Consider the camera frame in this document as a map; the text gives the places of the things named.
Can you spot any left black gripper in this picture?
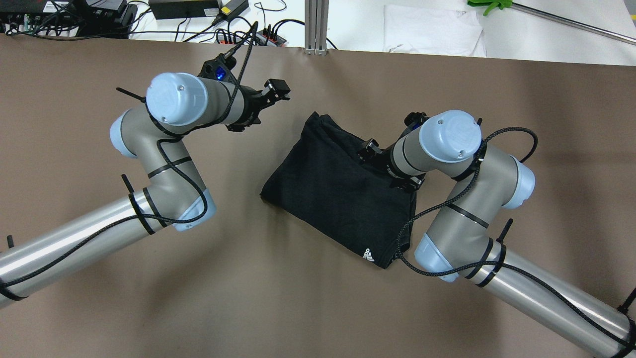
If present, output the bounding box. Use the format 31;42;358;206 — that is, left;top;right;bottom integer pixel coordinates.
226;79;291;132

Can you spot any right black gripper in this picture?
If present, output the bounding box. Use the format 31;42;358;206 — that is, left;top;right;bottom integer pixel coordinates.
357;139;425;193

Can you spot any black graphic t-shirt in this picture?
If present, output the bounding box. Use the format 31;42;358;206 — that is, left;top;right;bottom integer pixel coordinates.
260;113;416;269

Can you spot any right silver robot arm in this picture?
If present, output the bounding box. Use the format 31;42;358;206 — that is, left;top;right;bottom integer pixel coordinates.
357;110;635;358

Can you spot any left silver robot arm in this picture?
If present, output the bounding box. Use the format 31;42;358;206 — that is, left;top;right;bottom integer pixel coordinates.
1;73;290;307

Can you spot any red black power strip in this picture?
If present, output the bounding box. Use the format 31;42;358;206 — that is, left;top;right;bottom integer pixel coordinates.
213;29;288;47

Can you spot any white paper sheet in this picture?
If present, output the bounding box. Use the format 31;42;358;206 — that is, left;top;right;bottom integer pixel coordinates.
383;4;487;57

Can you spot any black power adapter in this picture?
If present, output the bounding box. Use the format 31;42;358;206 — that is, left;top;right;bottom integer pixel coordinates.
148;0;220;20

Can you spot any black electronics box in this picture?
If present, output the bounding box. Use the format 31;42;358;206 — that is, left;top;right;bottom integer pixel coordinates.
73;0;138;39

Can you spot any green plastic clamp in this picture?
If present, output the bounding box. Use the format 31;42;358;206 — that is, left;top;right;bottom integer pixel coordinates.
466;0;514;16

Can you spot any steel rod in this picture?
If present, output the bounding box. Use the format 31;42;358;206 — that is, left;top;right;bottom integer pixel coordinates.
510;2;636;46

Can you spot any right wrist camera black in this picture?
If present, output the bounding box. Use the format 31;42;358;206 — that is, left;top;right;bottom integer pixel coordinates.
403;112;429;135

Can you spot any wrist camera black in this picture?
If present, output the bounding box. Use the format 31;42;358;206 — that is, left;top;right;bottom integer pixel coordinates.
198;54;239;85
403;112;429;135

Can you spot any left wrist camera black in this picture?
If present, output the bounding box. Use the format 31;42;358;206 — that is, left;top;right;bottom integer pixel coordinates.
198;54;239;85

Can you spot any aluminium frame post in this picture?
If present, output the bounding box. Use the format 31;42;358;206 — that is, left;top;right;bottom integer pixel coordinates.
304;0;329;55

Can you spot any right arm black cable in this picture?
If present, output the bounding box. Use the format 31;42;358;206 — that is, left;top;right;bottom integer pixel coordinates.
395;127;636;349

